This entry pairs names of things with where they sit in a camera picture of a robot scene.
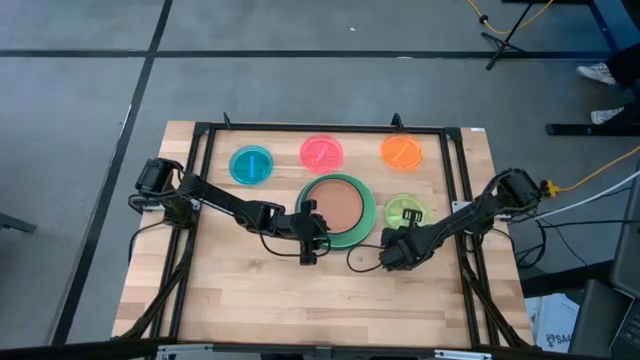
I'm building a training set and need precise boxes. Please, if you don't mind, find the person's foot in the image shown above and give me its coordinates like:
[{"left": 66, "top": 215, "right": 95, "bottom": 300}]
[
  {"left": 575, "top": 62, "right": 619, "bottom": 87},
  {"left": 590, "top": 106, "right": 626, "bottom": 126}
]

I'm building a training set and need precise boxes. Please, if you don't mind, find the orange transparent plastic plate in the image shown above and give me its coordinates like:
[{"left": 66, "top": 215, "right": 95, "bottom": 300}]
[{"left": 379, "top": 133, "right": 425, "bottom": 173}]

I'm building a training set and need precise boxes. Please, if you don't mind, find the brown plastic plate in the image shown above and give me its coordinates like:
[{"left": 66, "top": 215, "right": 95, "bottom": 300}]
[{"left": 312, "top": 178, "right": 366, "bottom": 235}]

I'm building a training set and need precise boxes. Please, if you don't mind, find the black stand base bar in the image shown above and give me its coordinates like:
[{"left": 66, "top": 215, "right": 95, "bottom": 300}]
[{"left": 544, "top": 122, "right": 640, "bottom": 138}]

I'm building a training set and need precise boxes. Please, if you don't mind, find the dark teal plastic plate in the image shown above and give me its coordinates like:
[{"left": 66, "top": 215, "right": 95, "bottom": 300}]
[{"left": 297, "top": 172, "right": 377, "bottom": 247}]

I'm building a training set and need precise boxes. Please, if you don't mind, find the grey metal foot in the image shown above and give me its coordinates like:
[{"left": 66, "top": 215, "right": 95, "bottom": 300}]
[{"left": 0, "top": 211, "right": 39, "bottom": 235}]

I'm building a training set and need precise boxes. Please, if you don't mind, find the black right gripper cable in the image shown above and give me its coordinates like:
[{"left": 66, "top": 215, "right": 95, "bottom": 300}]
[{"left": 345, "top": 243, "right": 387, "bottom": 274}]

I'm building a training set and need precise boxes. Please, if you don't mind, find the white cable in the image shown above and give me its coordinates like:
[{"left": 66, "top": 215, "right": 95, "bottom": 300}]
[{"left": 528, "top": 169, "right": 640, "bottom": 222}]

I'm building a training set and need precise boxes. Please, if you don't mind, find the person's leg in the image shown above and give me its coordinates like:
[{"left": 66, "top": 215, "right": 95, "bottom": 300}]
[{"left": 606, "top": 42, "right": 640, "bottom": 87}]

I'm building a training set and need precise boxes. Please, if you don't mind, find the black tripod stand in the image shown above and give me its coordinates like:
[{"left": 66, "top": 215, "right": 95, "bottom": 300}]
[{"left": 479, "top": 0, "right": 537, "bottom": 72}]

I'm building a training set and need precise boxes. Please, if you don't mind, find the yellow extension cable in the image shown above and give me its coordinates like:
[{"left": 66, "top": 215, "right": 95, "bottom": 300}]
[
  {"left": 539, "top": 144, "right": 640, "bottom": 199},
  {"left": 465, "top": 0, "right": 556, "bottom": 36}
]

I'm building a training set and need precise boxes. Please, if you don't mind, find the black floor cable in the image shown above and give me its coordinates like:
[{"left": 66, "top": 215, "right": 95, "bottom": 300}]
[{"left": 513, "top": 187, "right": 640, "bottom": 271}]

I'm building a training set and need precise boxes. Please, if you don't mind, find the dark grey chair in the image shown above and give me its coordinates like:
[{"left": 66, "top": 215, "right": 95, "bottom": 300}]
[{"left": 568, "top": 278, "right": 629, "bottom": 358}]

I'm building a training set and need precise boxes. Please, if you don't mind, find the white cardboard box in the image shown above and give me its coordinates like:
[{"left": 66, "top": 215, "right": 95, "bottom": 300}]
[{"left": 524, "top": 293, "right": 581, "bottom": 354}]

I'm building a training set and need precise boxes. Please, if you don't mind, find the blue transparent plastic plate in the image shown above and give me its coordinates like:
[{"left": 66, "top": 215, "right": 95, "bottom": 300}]
[{"left": 228, "top": 144, "right": 275, "bottom": 187}]

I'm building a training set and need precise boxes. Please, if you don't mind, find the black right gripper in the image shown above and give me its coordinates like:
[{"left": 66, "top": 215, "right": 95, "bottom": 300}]
[{"left": 379, "top": 208, "right": 430, "bottom": 273}]

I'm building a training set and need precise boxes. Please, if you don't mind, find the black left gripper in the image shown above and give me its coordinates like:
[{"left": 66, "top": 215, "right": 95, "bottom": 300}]
[{"left": 272, "top": 198, "right": 331, "bottom": 267}]

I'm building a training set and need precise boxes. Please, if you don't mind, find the black aluminium table frame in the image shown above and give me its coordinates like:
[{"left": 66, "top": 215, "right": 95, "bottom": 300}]
[{"left": 112, "top": 112, "right": 537, "bottom": 351}]

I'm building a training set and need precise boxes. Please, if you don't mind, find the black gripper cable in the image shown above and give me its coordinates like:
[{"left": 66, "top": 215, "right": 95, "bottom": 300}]
[
  {"left": 345, "top": 243, "right": 387, "bottom": 274},
  {"left": 257, "top": 219, "right": 332, "bottom": 259}
]

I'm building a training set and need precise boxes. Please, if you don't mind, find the pink transparent plastic plate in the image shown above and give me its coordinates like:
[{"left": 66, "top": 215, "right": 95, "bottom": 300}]
[{"left": 299, "top": 134, "right": 345, "bottom": 175}]

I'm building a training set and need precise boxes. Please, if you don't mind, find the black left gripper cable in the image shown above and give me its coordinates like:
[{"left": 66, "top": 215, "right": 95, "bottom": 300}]
[{"left": 257, "top": 219, "right": 332, "bottom": 259}]

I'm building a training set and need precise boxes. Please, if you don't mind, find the green transparent plastic plate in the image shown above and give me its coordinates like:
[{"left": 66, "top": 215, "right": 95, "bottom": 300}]
[{"left": 383, "top": 193, "right": 431, "bottom": 231}]

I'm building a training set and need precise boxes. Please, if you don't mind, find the black crossbar with silver brackets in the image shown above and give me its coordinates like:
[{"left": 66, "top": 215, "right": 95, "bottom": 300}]
[{"left": 0, "top": 337, "right": 640, "bottom": 360}]

